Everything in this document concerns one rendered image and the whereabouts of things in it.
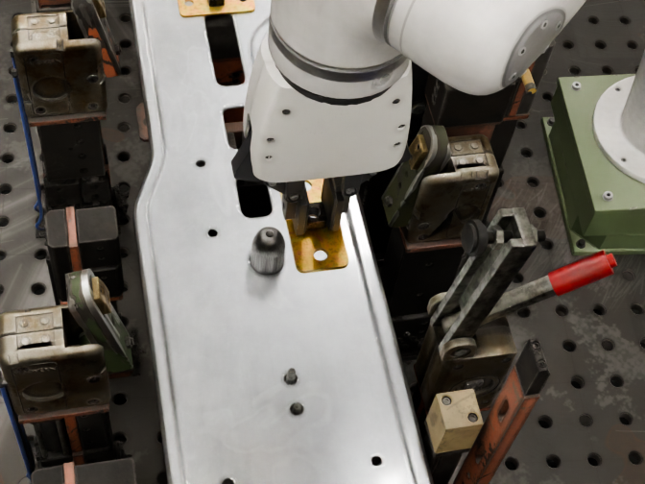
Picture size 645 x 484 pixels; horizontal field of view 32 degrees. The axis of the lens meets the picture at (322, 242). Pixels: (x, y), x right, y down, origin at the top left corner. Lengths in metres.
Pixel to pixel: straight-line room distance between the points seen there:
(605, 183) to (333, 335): 0.53
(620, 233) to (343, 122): 0.86
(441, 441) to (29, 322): 0.37
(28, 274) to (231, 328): 0.45
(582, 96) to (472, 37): 1.02
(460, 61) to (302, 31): 0.10
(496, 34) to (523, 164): 1.05
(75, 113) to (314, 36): 0.70
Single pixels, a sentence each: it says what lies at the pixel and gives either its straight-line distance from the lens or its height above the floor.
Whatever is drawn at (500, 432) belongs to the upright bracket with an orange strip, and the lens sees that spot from 0.95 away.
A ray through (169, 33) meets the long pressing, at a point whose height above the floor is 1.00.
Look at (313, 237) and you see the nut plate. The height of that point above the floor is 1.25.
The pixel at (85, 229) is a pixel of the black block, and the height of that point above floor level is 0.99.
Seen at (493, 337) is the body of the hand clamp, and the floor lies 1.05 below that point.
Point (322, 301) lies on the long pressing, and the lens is 1.07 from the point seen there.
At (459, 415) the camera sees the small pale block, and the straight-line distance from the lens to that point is 0.97.
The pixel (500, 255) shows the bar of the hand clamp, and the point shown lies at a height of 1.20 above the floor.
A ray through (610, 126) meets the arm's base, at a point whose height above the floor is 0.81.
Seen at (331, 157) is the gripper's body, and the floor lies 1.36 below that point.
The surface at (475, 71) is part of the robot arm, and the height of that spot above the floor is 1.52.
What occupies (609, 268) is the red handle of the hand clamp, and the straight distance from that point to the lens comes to 0.98.
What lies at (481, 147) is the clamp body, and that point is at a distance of 1.12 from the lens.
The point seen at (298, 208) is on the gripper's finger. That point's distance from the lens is 0.78.
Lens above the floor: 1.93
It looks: 57 degrees down
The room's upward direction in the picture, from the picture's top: 10 degrees clockwise
